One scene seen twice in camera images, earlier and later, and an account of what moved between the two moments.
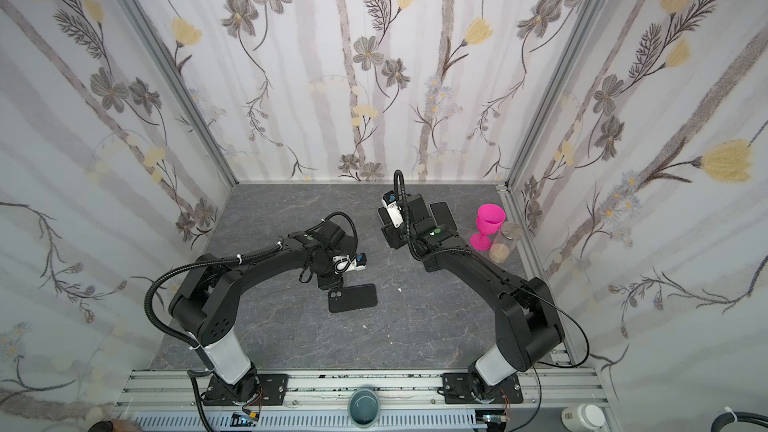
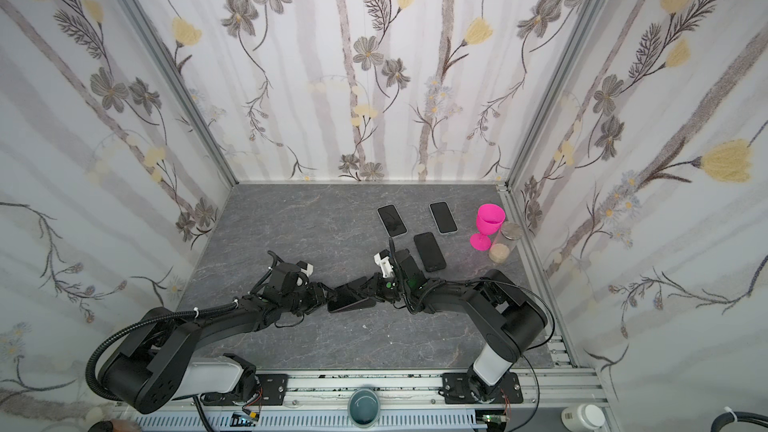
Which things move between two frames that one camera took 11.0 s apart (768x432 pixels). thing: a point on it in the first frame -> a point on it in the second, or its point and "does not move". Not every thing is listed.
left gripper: (329, 283) -> (319, 297)
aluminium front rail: (184, 391) does not move
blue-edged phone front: (443, 215) does not move
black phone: (443, 215) does not move
